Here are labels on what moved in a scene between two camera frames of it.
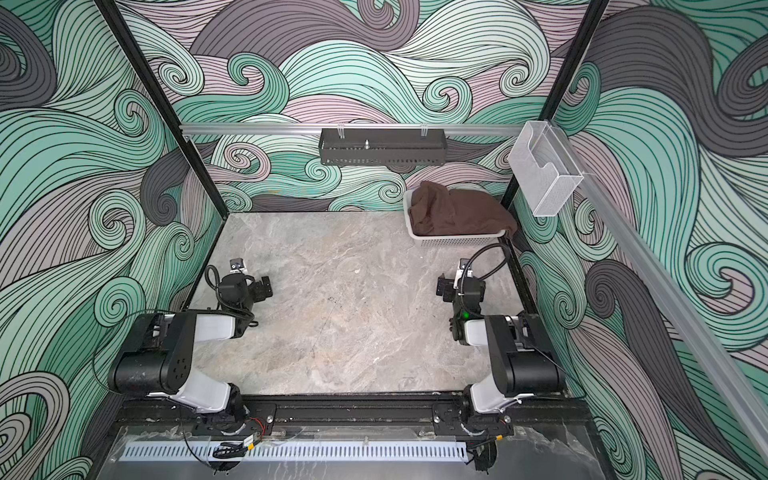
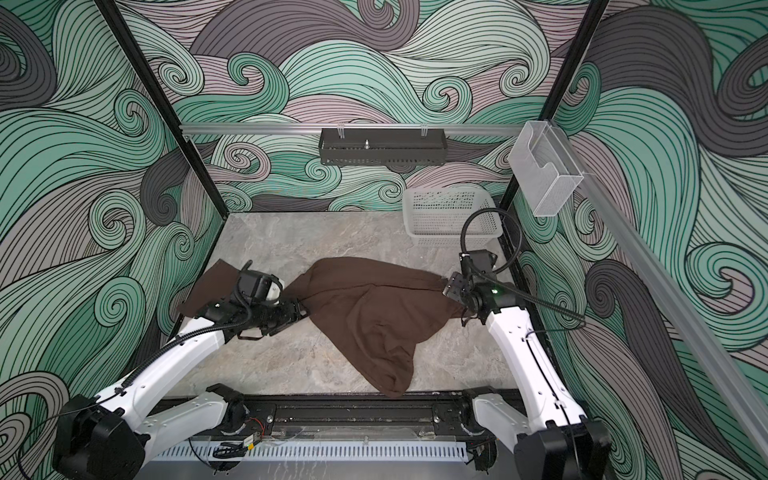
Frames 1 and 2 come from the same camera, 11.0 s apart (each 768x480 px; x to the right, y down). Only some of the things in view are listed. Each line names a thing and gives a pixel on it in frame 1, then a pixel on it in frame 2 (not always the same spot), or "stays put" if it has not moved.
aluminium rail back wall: (268, 129) stays put
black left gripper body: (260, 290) → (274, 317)
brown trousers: (434, 210) → (379, 314)
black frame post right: (563, 83) stays put
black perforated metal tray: (383, 147) stays put
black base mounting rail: (367, 412) stays put
